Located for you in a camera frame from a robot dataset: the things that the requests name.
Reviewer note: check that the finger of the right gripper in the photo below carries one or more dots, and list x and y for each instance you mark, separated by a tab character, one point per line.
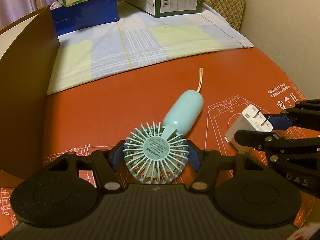
271	143
305	114

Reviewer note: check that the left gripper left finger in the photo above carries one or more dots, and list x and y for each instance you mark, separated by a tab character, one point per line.
105	164

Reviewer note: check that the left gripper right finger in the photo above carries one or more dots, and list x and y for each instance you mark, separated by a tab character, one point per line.
206	165

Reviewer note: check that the white power adapter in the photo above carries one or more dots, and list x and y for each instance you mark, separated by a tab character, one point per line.
250	119

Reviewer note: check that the mint handheld fan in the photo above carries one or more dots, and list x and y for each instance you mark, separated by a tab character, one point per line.
157	153

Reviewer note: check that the checked blue green cloth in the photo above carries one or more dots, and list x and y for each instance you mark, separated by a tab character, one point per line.
137	40

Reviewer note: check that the brown open shoe box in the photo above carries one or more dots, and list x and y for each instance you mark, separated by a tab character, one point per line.
29	47

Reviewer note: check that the blue flat box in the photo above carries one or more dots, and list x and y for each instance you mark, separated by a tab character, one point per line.
83	15

